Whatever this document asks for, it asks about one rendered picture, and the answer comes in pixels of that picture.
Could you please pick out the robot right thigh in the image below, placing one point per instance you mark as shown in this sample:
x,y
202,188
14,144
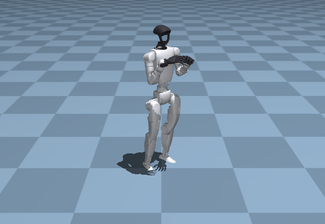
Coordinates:
x,y
154,117

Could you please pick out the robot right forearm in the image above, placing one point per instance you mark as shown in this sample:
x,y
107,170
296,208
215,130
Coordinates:
x,y
157,72

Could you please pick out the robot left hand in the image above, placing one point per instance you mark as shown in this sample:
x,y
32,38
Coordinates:
x,y
188,60

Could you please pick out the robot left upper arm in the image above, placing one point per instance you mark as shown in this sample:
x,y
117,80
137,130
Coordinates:
x,y
177,65

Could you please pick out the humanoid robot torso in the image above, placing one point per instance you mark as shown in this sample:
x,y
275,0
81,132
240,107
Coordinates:
x,y
162,93

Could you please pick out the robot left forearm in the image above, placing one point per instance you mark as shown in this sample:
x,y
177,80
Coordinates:
x,y
184,68

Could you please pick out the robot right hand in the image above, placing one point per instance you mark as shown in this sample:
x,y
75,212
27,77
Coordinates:
x,y
172,60

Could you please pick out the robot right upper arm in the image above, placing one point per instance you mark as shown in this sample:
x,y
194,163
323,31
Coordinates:
x,y
148,59

